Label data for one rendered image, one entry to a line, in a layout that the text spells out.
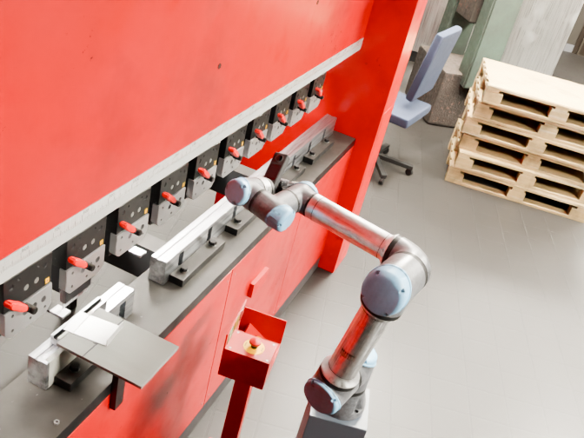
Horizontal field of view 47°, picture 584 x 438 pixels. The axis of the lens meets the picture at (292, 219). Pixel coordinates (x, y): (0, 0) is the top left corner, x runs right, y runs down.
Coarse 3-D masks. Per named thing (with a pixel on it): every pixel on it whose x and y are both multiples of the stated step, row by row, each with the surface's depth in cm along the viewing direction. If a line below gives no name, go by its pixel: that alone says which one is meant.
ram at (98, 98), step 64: (0, 0) 109; (64, 0) 124; (128, 0) 142; (192, 0) 167; (256, 0) 202; (320, 0) 255; (0, 64) 115; (64, 64) 131; (128, 64) 151; (192, 64) 180; (256, 64) 222; (0, 128) 121; (64, 128) 139; (128, 128) 162; (192, 128) 195; (0, 192) 128; (64, 192) 148; (0, 256) 135
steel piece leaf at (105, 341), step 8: (88, 320) 184; (96, 320) 185; (80, 328) 181; (88, 328) 181; (96, 328) 182; (104, 328) 183; (112, 328) 183; (120, 328) 184; (88, 336) 179; (96, 336) 180; (104, 336) 180; (112, 336) 180; (104, 344) 178
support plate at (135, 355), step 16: (112, 320) 187; (64, 336) 177; (80, 336) 179; (128, 336) 182; (144, 336) 184; (80, 352) 174; (96, 352) 175; (112, 352) 176; (128, 352) 178; (144, 352) 179; (160, 352) 180; (112, 368) 172; (128, 368) 173; (144, 368) 174; (144, 384) 170
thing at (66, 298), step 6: (84, 282) 178; (90, 282) 181; (78, 288) 176; (84, 288) 179; (60, 294) 172; (66, 294) 172; (72, 294) 174; (78, 294) 179; (60, 300) 173; (66, 300) 173; (72, 300) 177
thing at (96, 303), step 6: (96, 300) 192; (90, 306) 190; (96, 306) 190; (102, 306) 192; (78, 312) 186; (84, 312) 188; (72, 318) 184; (66, 324) 181; (60, 330) 179; (54, 336) 177; (54, 342) 178
